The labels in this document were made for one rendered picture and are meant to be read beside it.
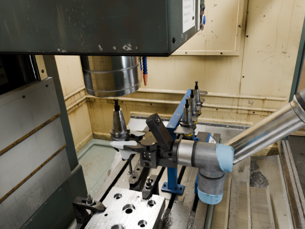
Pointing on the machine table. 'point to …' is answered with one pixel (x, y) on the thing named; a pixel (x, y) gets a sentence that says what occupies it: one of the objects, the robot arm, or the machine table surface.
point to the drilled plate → (160, 202)
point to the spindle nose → (110, 75)
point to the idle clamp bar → (135, 184)
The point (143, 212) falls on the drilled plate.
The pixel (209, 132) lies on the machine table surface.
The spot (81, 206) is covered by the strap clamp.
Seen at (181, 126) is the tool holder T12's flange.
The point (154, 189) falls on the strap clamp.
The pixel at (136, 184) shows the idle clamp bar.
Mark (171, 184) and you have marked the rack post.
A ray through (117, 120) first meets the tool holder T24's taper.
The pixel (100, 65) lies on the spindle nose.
